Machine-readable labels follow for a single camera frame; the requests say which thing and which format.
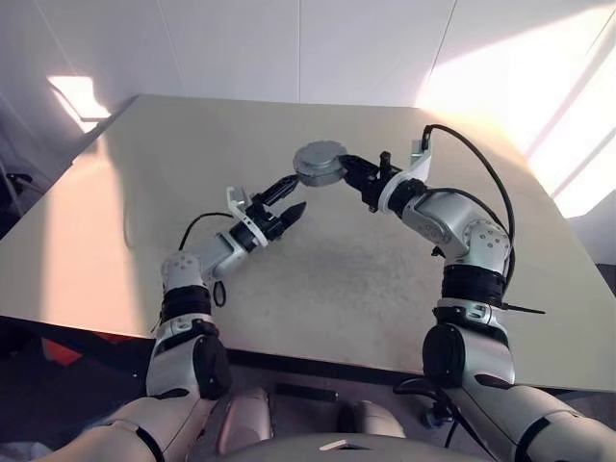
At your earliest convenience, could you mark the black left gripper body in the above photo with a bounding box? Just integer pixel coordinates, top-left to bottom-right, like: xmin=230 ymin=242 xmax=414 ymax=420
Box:
xmin=244 ymin=192 xmax=286 ymax=242

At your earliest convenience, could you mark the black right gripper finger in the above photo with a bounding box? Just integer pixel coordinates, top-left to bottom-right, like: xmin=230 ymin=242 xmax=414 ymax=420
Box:
xmin=342 ymin=168 xmax=369 ymax=204
xmin=338 ymin=153 xmax=375 ymax=173

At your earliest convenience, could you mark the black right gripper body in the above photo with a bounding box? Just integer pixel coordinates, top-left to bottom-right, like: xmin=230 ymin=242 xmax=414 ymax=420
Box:
xmin=353 ymin=150 xmax=395 ymax=214

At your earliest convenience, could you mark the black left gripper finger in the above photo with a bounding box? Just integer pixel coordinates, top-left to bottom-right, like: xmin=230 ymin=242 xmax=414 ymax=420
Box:
xmin=277 ymin=201 xmax=308 ymax=228
xmin=258 ymin=174 xmax=301 ymax=204

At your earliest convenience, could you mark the grey round motor housing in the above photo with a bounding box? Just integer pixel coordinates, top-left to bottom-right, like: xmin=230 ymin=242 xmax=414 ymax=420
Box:
xmin=293 ymin=139 xmax=349 ymax=189

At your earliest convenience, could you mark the short black bar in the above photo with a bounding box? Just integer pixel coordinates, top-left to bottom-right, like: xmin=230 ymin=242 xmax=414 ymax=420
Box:
xmin=272 ymin=381 xmax=339 ymax=403

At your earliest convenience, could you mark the silver robot torso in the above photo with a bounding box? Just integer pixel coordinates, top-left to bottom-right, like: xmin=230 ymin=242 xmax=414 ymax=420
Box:
xmin=211 ymin=431 xmax=463 ymax=462

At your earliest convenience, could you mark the black caster wheel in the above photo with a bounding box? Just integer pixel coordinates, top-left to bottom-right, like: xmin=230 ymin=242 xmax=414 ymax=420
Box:
xmin=420 ymin=403 xmax=447 ymax=427

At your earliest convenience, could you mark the red object under table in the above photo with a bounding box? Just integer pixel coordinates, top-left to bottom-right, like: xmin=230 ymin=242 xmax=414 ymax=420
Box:
xmin=39 ymin=336 xmax=84 ymax=368

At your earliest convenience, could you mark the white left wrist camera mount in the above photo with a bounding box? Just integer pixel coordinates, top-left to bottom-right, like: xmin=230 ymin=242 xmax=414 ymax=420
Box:
xmin=225 ymin=186 xmax=269 ymax=247

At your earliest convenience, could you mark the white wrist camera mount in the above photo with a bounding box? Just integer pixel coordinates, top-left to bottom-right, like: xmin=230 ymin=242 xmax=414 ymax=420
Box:
xmin=376 ymin=138 xmax=433 ymax=214
xmin=225 ymin=186 xmax=269 ymax=247

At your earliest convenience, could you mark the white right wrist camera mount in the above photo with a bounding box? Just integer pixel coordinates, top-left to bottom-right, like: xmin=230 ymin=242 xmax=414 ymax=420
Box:
xmin=376 ymin=138 xmax=433 ymax=214

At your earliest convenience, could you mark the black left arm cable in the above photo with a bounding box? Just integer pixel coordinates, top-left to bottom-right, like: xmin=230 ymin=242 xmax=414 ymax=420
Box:
xmin=177 ymin=212 xmax=235 ymax=307

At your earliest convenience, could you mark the black table frame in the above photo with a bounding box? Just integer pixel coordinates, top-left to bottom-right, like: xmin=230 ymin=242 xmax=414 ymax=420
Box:
xmin=0 ymin=315 xmax=616 ymax=394

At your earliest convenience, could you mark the black cable tie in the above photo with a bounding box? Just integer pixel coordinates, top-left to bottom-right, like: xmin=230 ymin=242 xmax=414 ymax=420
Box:
xmin=499 ymin=299 xmax=548 ymax=317

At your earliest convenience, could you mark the black cable under table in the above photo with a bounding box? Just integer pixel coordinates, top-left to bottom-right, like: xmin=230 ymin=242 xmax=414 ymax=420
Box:
xmin=393 ymin=376 xmax=483 ymax=449

